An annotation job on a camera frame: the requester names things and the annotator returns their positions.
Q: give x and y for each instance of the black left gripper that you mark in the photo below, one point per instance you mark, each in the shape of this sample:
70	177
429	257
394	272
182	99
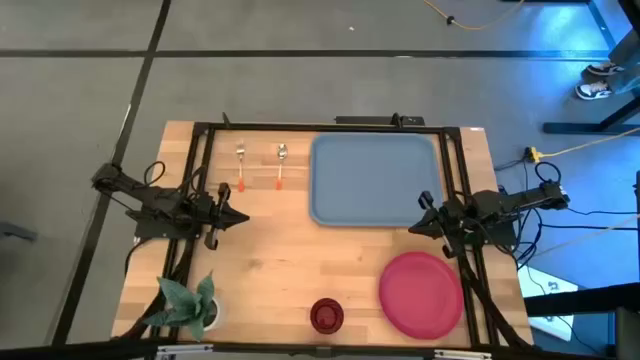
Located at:
214	215

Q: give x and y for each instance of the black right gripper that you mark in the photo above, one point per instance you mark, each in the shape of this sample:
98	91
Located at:
450	220

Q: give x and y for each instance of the red plastic plate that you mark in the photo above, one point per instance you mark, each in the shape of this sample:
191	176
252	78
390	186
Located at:
421	296

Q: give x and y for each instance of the dark red faceted cup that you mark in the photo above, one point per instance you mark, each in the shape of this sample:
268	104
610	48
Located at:
326	316

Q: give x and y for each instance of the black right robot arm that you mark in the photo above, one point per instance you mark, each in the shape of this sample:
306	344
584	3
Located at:
505	201

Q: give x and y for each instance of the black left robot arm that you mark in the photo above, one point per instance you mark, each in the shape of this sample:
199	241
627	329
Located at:
160	202

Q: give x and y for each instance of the blue-grey plastic tray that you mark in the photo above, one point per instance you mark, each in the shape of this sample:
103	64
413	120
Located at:
375	180

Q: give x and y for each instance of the white plant pot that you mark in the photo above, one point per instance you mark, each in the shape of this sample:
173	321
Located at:
218	314

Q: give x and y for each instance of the green leafy plant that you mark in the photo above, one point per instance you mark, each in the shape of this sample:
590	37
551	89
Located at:
185	302

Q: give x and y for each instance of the white printed sheet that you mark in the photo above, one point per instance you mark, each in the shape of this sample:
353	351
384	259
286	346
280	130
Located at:
547	287

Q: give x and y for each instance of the black floor bar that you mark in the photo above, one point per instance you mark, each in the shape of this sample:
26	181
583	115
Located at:
580	300

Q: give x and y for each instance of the person's leg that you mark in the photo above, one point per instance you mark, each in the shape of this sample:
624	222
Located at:
627	60

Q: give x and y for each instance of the black aluminium table frame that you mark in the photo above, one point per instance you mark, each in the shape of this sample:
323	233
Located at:
300	127

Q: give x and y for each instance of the black box on frame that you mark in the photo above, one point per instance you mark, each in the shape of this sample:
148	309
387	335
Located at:
370	120

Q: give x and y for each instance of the silver frame bracket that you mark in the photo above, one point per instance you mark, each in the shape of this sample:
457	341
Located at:
462	355
185	350

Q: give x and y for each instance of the black floor stand frame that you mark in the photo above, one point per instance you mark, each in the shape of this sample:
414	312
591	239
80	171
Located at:
585	128

